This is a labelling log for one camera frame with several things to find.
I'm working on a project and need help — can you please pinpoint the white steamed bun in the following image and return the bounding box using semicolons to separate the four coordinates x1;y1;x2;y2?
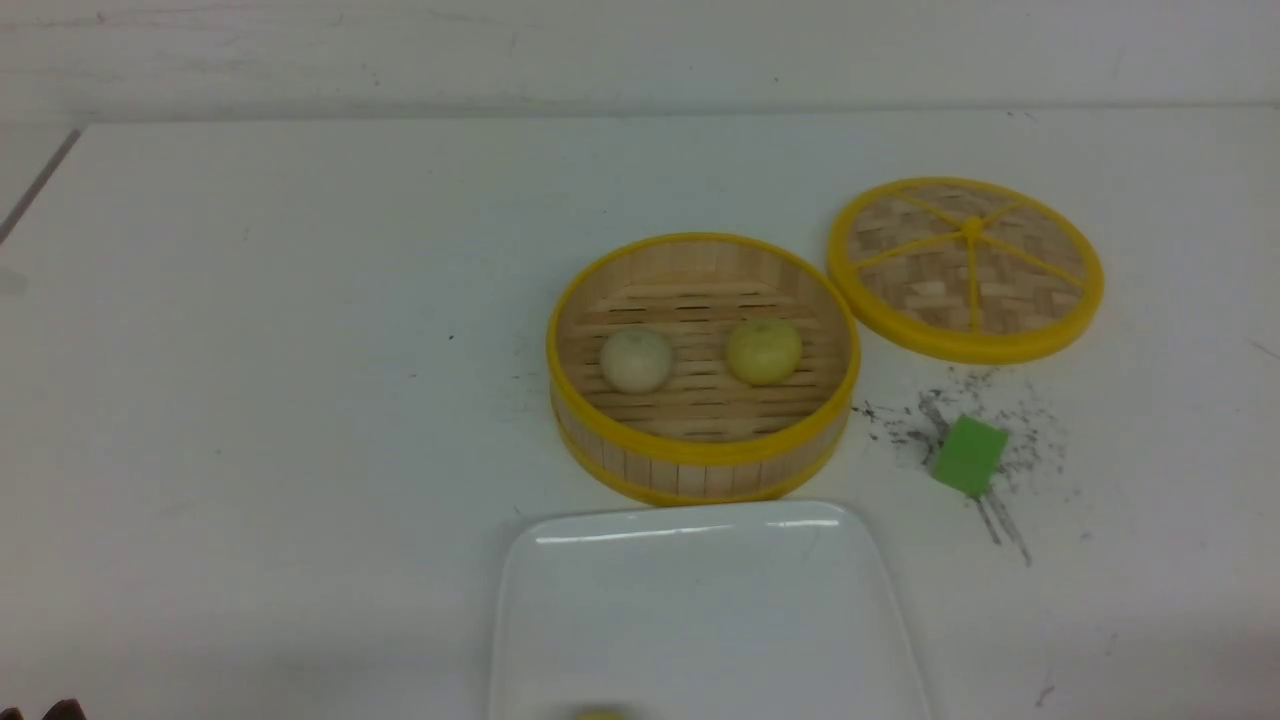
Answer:
599;327;675;395

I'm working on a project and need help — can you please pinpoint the yellow steamed bun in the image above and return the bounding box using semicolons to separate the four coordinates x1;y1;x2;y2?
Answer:
724;318;803;386

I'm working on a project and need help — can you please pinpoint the white rectangular plate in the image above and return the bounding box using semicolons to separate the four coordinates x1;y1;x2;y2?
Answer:
486;501;932;719

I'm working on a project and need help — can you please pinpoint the yellow-rimmed bamboo steamer basket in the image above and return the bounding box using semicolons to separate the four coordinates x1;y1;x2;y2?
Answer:
547;232;861;506

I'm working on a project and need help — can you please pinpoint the green cube block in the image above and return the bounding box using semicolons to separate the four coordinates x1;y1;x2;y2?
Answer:
931;415;1009;500

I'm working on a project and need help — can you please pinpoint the yellow-rimmed woven steamer lid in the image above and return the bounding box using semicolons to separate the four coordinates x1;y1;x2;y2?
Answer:
826;177;1105;365

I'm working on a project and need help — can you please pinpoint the small yellow bun at edge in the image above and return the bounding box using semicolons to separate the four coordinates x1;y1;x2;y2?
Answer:
571;706;631;720

